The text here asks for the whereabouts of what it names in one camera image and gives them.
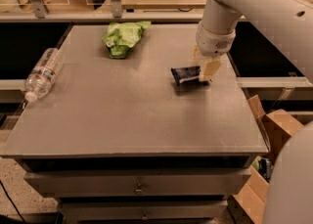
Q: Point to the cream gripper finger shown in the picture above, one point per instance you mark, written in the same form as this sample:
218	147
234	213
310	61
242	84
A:
209	66
197	53

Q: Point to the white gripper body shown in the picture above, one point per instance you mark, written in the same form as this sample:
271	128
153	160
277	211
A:
212	44

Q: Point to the dark blue rxbar wrapper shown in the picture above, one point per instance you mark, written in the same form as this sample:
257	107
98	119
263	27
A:
185	74

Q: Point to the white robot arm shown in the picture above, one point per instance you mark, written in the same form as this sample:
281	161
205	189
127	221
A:
288	25

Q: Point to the green rice chip bag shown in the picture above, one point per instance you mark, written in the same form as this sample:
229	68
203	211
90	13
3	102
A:
121	37

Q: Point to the open cardboard box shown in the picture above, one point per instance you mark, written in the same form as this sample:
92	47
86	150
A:
278	126

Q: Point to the grey drawer cabinet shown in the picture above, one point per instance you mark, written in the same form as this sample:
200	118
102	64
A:
106	114

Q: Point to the upper drawer with knob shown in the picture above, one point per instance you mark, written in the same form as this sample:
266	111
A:
138	183

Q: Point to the drawer with knob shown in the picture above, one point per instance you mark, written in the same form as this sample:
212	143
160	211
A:
141	211
138	183

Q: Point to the clear plastic water bottle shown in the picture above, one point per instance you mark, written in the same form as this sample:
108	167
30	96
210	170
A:
43	76

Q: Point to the lower drawer with knob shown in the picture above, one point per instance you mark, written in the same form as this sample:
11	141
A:
141	211

